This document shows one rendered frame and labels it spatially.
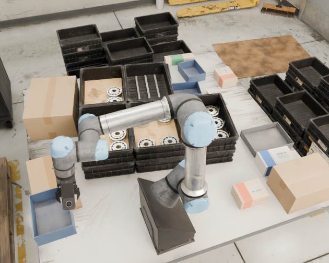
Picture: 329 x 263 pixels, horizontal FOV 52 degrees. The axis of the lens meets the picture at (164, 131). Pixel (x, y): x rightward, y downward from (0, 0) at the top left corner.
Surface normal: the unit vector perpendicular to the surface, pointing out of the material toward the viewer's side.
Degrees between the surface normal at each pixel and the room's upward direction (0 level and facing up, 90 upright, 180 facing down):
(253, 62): 0
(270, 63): 0
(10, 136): 0
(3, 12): 90
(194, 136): 76
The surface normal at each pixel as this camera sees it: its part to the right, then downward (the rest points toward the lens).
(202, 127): 0.24, 0.52
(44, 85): 0.00, -0.69
